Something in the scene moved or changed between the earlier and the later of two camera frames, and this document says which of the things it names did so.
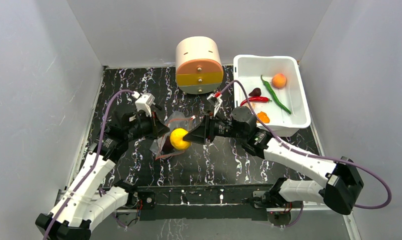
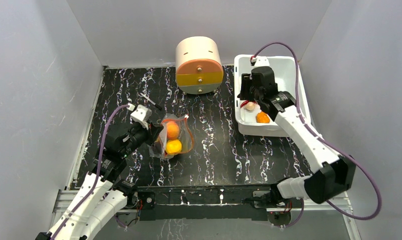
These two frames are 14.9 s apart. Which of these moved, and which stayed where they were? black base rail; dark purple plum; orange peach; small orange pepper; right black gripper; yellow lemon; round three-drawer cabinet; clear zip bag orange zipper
Moved: right black gripper; dark purple plum; yellow lemon; orange peach
Stayed: clear zip bag orange zipper; small orange pepper; black base rail; round three-drawer cabinet
